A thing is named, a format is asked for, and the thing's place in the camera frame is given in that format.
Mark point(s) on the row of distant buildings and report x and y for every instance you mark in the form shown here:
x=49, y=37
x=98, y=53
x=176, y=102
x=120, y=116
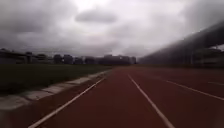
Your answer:
x=76, y=59

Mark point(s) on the red running track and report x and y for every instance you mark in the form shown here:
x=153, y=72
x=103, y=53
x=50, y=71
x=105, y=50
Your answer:
x=110, y=103

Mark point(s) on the pale concrete kerb strip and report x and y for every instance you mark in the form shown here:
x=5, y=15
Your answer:
x=43, y=91

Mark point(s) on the dark green grass field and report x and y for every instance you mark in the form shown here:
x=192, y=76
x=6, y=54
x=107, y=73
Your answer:
x=36, y=76

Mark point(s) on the roofed grandstand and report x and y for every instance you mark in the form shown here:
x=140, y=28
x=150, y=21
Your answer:
x=196, y=50

